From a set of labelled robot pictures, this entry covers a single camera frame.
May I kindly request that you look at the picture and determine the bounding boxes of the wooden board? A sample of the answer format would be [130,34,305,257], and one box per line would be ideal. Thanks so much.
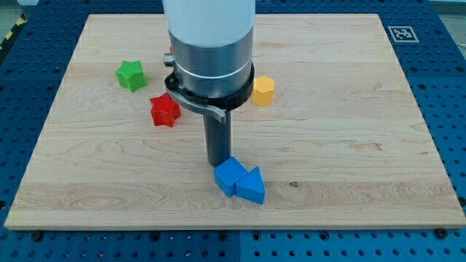
[5,14,465,231]

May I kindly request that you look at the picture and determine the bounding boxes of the blue cube block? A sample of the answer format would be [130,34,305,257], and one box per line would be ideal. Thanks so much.
[214,156,248,197]

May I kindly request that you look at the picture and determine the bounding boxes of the green star block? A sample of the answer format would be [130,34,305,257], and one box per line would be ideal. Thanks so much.
[115,60,147,93]

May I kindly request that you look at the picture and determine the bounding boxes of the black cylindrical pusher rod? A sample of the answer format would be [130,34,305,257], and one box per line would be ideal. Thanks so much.
[203,111,231,167]

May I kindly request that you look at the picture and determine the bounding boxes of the red star block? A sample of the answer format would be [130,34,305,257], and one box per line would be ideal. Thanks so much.
[149,92,181,127]

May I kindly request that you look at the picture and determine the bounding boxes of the blue triangle block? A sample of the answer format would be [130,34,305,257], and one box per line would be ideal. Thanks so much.
[236,167,266,205]

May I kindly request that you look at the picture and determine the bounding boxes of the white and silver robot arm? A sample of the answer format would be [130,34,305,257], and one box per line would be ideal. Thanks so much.
[162,0,256,123]

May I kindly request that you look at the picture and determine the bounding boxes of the white fiducial marker tag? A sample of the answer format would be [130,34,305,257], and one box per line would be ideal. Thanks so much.
[388,25,419,43]

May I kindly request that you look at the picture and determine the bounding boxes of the yellow hexagon block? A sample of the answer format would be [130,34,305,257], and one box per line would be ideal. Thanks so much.
[250,76,275,106]

